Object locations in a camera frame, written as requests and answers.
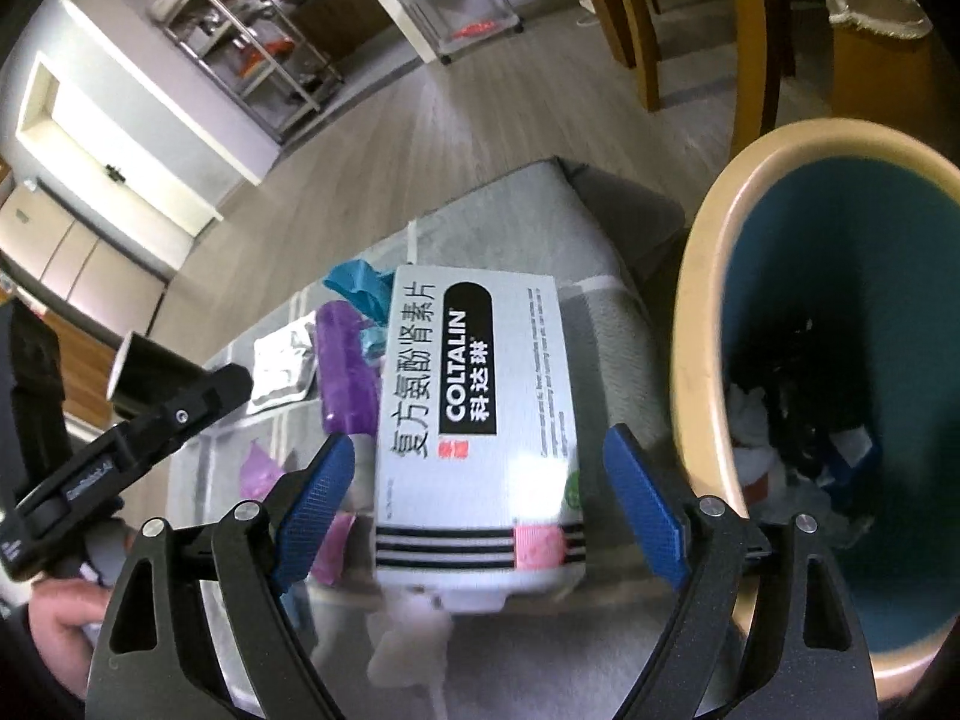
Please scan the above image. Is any white crumpled tissue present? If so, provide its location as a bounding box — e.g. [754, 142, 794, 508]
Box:
[366, 590, 454, 699]

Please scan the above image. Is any purple plastic wrapper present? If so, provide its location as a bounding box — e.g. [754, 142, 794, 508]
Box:
[314, 301, 379, 437]

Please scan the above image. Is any white Coltalin medicine box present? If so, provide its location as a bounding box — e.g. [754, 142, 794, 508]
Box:
[371, 265, 586, 614]

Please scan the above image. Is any teal and cream trash bin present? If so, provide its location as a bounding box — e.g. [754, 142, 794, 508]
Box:
[672, 119, 958, 694]

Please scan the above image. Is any white door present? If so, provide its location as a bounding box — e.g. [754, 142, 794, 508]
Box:
[16, 54, 221, 271]

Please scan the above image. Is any pink plastic wrapper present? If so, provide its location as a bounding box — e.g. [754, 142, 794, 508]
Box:
[239, 434, 356, 592]

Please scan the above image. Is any trash pile inside bin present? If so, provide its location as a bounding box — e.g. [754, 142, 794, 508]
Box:
[726, 385, 882, 551]

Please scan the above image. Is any grey plaid plush mat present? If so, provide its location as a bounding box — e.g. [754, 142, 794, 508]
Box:
[167, 160, 685, 718]

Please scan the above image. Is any black mug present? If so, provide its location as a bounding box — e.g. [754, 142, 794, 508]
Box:
[106, 332, 206, 419]

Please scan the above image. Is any teal crumpled wrapper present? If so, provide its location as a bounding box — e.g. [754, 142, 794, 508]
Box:
[322, 259, 394, 327]

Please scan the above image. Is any person's left hand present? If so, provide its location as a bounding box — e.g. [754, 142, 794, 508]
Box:
[28, 578, 112, 700]

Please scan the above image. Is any metal storage rack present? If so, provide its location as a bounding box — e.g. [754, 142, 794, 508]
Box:
[148, 0, 343, 145]

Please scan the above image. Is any beige refrigerator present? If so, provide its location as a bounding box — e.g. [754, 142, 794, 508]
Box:
[2, 185, 164, 337]

